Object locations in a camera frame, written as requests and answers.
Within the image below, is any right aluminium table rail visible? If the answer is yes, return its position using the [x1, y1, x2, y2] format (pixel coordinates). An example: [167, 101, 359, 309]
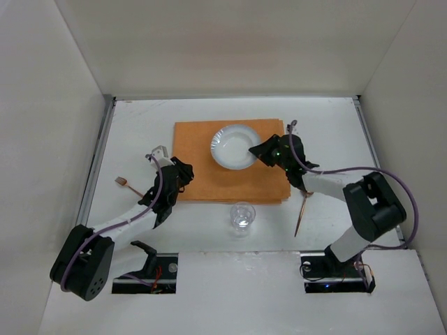
[352, 96, 408, 250]

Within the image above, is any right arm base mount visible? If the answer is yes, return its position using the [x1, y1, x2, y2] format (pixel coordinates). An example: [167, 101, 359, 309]
[299, 247, 376, 294]

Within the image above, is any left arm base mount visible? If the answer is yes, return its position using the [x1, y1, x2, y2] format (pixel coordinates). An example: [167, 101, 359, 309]
[111, 241, 179, 295]

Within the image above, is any copper spoon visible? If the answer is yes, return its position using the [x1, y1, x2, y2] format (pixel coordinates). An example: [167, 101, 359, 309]
[294, 191, 313, 237]

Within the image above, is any orange cloth placemat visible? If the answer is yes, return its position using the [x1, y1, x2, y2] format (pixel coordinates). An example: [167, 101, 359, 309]
[173, 119, 291, 204]

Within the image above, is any left aluminium table rail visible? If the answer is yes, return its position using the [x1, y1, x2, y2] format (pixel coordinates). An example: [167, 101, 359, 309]
[72, 94, 116, 228]

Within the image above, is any white round plate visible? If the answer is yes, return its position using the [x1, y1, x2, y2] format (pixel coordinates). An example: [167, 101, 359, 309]
[210, 124, 261, 170]

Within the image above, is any aluminium table rail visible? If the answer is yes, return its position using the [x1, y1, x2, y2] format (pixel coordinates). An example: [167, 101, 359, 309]
[72, 94, 116, 228]
[352, 96, 408, 250]

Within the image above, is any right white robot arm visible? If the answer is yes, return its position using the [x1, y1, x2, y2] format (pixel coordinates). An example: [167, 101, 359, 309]
[249, 134, 406, 266]

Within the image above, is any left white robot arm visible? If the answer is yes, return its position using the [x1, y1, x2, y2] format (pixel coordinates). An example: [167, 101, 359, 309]
[50, 155, 194, 301]

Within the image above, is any clear drinking glass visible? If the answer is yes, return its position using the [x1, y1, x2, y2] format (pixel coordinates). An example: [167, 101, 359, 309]
[230, 202, 256, 237]

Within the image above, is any copper fork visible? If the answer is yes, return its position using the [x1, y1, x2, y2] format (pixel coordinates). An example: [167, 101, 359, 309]
[115, 177, 143, 198]

